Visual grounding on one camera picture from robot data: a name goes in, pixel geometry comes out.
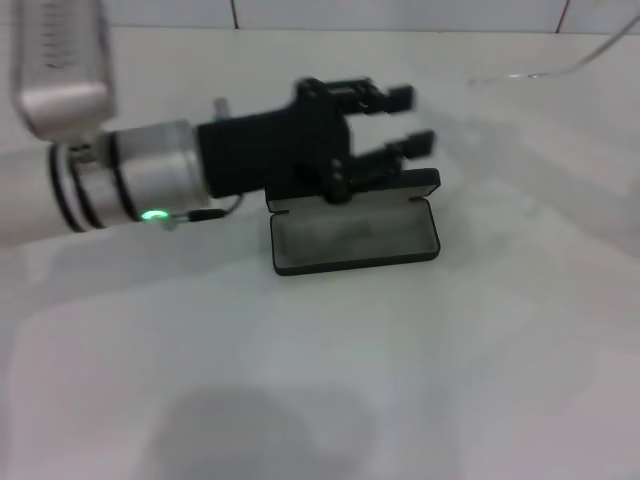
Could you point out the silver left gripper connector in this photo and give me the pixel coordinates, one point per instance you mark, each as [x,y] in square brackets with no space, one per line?
[221,109]

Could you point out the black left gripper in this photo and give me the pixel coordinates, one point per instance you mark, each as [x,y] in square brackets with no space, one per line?
[270,150]

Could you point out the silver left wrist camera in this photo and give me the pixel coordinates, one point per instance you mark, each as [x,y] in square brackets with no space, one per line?
[60,65]

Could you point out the black glasses case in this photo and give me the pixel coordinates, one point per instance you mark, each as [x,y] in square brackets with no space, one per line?
[350,240]

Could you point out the clear white glasses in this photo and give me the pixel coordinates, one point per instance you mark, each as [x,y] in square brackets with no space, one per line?
[575,65]

